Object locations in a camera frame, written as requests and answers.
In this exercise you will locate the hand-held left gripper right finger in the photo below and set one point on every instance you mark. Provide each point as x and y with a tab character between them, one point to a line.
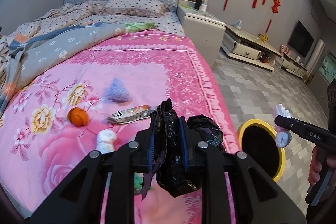
184	153

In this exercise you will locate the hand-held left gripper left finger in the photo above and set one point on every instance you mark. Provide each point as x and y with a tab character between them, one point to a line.
150	158

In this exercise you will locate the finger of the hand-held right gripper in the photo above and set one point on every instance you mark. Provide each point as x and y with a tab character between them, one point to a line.
302	129

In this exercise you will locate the white tissue wad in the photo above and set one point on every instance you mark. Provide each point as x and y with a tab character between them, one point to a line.
106	140
283	138

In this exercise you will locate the large glossy black plastic bag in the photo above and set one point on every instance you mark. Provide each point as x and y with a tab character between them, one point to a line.
204	129

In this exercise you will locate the long snack packet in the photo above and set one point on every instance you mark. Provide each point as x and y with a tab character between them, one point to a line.
131	115

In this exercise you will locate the yellow rimmed trash bin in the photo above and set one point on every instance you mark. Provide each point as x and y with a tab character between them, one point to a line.
252	123

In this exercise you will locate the orange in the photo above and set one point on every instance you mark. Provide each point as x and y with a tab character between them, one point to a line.
77	117

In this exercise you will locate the person's right hand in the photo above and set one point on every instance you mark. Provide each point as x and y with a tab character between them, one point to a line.
316	166

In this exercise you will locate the small cream cabinet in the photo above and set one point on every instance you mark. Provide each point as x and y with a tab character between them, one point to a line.
294	65

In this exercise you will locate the framed landscape picture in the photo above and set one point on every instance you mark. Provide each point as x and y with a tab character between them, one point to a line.
328	69

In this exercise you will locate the purple fluffy scrunchie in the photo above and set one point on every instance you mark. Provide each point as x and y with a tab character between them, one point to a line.
116	91

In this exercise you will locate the white floor air conditioner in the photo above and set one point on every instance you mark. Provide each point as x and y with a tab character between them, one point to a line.
317	56

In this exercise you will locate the pink floral blanket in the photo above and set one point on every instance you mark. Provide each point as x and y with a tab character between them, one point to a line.
65	161

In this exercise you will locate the flat screen television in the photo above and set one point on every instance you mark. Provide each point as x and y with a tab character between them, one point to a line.
300	39

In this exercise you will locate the cream marble top cabinet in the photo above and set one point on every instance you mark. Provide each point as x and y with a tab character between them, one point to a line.
244	48

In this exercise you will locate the yellow jar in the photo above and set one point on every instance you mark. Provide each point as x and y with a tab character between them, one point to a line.
263	37

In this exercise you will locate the cream nightstand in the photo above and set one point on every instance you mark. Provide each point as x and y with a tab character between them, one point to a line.
199	35

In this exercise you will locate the small white bottle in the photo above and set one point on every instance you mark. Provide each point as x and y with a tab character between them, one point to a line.
239	25

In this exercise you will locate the green floral sheet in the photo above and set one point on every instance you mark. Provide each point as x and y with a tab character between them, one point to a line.
141	26

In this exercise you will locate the white cup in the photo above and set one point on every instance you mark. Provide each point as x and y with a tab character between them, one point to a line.
203	7

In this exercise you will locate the grey floral blanket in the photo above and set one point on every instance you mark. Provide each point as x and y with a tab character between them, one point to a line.
52	45

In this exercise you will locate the black thermos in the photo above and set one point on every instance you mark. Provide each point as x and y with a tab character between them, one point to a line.
198	1

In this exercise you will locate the polka dot ruffled pillow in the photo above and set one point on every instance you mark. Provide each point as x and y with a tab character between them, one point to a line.
134	3

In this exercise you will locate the polka dot quilt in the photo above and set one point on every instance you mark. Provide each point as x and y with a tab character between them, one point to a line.
65	14

